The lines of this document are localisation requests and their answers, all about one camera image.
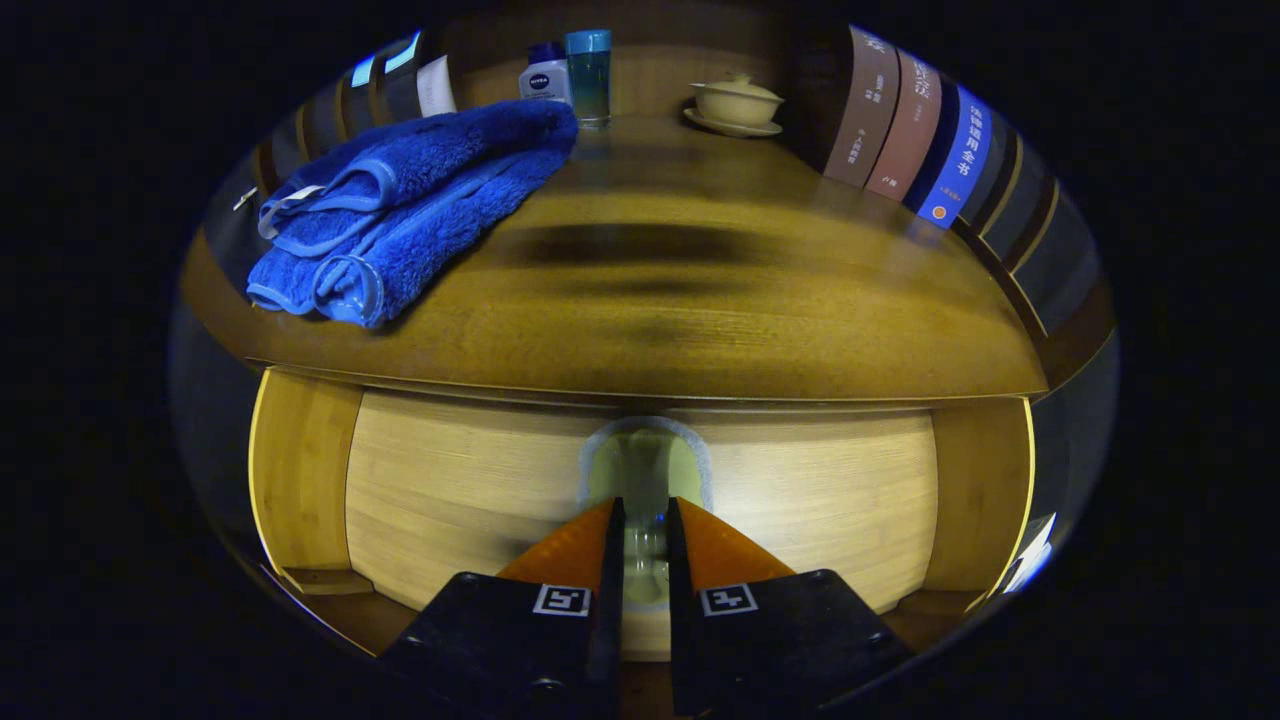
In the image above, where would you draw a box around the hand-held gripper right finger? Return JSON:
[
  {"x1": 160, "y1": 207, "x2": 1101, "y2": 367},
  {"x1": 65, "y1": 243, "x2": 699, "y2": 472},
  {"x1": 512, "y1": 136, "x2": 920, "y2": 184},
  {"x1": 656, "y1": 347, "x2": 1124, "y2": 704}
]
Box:
[{"x1": 665, "y1": 497, "x2": 916, "y2": 717}]

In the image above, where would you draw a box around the blue folded towel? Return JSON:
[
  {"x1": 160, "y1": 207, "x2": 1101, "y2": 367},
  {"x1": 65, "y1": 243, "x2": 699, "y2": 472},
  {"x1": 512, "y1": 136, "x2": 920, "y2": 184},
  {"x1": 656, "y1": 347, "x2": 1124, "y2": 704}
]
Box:
[{"x1": 246, "y1": 98, "x2": 580, "y2": 329}]

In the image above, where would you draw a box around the wooden countertop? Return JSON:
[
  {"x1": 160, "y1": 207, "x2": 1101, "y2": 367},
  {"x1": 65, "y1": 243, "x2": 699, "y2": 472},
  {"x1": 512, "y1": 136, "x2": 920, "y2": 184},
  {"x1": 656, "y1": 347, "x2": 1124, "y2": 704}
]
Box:
[{"x1": 180, "y1": 113, "x2": 1049, "y2": 401}]

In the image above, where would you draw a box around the wooden cabinet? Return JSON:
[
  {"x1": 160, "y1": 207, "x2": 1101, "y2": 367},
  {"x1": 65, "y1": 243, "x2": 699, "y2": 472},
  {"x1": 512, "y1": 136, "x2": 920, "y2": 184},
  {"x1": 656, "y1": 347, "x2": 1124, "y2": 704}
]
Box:
[{"x1": 200, "y1": 10, "x2": 1119, "y2": 401}]

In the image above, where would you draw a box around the dark brown book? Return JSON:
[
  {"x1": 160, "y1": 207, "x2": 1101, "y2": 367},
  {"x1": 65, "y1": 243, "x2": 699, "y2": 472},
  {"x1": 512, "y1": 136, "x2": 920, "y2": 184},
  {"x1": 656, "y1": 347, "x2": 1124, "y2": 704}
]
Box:
[{"x1": 822, "y1": 25, "x2": 901, "y2": 189}]

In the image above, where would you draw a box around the reddish brown book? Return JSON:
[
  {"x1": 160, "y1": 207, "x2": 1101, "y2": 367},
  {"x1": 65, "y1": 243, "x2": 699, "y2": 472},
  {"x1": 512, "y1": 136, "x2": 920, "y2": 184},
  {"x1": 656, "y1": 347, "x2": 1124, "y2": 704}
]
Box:
[{"x1": 865, "y1": 48, "x2": 943, "y2": 201}]

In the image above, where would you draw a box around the beige lidded teacup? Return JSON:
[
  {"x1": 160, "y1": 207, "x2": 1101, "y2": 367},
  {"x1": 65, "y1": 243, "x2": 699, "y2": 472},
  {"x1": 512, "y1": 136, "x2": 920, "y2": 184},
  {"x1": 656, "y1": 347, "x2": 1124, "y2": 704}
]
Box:
[{"x1": 690, "y1": 72, "x2": 785, "y2": 127}]

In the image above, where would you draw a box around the wooden drawer with black knob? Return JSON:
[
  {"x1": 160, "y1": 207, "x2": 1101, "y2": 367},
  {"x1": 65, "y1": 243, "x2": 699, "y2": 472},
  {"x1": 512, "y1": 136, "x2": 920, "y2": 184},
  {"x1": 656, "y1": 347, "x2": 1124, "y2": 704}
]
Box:
[{"x1": 248, "y1": 367, "x2": 1038, "y2": 701}]

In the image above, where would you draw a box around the beige saucer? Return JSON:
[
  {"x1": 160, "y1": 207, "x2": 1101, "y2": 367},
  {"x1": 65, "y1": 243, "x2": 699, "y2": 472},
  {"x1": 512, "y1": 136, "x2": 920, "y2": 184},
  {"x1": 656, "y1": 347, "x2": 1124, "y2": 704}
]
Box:
[{"x1": 683, "y1": 107, "x2": 784, "y2": 139}]

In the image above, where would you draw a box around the blue book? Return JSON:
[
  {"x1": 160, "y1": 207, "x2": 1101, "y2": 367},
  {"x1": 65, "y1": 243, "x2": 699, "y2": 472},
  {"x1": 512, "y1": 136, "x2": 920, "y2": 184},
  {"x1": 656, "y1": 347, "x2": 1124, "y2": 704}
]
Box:
[{"x1": 905, "y1": 83, "x2": 994, "y2": 230}]

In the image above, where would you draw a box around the teal bottle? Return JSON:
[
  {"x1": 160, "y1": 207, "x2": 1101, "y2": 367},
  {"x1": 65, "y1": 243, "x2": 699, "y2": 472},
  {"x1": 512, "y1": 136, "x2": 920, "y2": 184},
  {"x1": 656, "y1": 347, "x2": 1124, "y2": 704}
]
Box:
[{"x1": 564, "y1": 28, "x2": 613, "y2": 128}]

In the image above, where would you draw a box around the white bottle with blue cap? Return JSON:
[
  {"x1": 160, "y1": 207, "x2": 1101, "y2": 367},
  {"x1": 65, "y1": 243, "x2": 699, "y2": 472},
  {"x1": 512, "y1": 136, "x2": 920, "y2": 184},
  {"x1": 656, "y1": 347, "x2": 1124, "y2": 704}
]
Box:
[{"x1": 518, "y1": 42, "x2": 574, "y2": 106}]

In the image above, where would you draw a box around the white tube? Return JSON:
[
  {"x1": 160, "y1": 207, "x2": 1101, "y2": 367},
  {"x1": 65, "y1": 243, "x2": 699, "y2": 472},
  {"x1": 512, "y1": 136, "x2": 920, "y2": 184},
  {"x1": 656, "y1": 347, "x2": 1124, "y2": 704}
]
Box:
[{"x1": 415, "y1": 55, "x2": 458, "y2": 118}]

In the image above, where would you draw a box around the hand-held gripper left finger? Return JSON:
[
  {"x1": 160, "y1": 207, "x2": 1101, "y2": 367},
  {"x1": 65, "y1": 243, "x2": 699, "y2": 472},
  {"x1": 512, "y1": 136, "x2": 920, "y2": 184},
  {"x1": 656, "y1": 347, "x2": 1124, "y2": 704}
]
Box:
[{"x1": 378, "y1": 497, "x2": 627, "y2": 720}]

